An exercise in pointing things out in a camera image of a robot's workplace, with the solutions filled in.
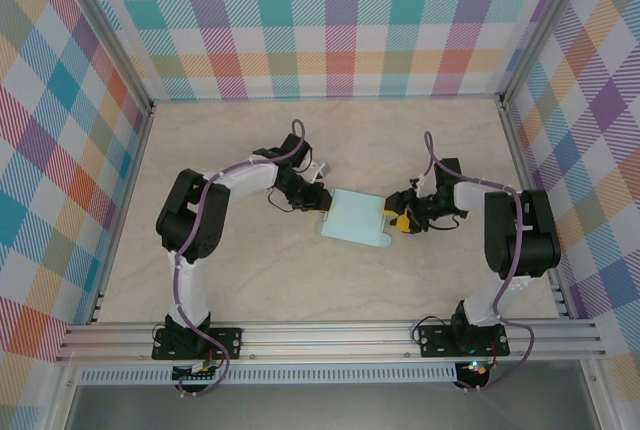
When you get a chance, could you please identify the light teal paper box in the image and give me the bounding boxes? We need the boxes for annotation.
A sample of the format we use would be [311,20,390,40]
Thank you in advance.
[315,188,395,250]

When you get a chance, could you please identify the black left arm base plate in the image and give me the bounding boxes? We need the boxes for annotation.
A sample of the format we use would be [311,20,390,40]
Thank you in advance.
[151,326,244,362]

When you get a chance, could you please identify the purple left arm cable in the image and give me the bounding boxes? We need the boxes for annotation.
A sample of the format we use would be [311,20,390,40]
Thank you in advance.
[172,118,307,399]

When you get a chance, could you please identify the aluminium mounting rail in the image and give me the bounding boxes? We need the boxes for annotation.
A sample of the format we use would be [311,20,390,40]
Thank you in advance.
[53,318,607,365]

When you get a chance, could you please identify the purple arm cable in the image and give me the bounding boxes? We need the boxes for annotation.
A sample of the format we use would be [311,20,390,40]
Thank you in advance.
[172,118,307,399]
[422,130,536,395]

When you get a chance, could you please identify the aluminium upright frame post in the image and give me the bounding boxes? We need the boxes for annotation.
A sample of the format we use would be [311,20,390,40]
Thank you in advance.
[499,0,589,101]
[49,0,157,114]

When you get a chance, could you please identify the thin black wire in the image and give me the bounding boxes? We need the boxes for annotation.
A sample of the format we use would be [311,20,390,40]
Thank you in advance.
[410,316,455,346]

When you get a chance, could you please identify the aluminium table edge rail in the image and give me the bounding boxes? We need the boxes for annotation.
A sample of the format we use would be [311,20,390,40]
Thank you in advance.
[88,102,157,325]
[497,93,574,320]

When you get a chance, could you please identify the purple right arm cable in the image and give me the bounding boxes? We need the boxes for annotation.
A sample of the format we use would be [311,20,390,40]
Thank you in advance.
[422,130,536,395]

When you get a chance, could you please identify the slotted grey cable duct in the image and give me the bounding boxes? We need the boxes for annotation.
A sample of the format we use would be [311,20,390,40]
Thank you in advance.
[78,367,459,386]

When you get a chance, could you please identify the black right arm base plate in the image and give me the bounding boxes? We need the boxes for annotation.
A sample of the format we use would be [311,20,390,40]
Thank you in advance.
[416,324,512,359]

